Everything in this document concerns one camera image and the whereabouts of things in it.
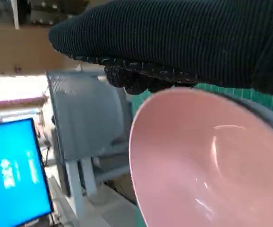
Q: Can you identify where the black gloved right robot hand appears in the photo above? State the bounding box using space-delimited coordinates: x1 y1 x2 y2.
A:
48 0 273 97

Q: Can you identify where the green cutting mat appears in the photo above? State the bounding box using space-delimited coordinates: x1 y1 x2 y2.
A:
130 82 273 116

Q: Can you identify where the monitor with blue screen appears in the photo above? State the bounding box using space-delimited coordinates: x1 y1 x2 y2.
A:
0 118 55 227

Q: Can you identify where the grey mesh chair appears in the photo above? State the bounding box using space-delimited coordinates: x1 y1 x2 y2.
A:
45 70 134 197

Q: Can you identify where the pink bowl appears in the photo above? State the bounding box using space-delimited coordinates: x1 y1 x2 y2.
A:
128 87 273 227

